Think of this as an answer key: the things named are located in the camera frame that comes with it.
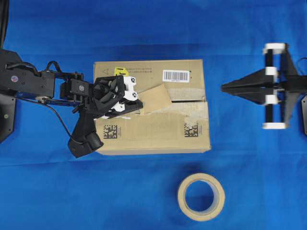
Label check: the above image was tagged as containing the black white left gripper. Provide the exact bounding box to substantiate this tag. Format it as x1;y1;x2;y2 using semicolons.
87;75;143;119

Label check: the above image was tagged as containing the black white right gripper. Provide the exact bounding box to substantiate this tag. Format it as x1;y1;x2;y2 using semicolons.
221;43;307;129

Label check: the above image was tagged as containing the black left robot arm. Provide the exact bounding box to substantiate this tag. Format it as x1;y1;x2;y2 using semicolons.
0;49;143;144

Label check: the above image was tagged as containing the blue table cloth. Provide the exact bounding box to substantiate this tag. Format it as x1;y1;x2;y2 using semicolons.
0;0;307;230

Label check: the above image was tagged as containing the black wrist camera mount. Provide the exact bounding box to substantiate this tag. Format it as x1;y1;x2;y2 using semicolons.
68;111;104;158

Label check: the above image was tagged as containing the brown cardboard box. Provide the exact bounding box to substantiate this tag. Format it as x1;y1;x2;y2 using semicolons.
94;59;211;156

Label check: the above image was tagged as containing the brown tape strip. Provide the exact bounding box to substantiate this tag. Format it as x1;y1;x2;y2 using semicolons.
138;84;172;115

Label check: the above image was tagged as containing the brown packing tape roll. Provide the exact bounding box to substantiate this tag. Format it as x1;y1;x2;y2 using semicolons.
177;173;225;222

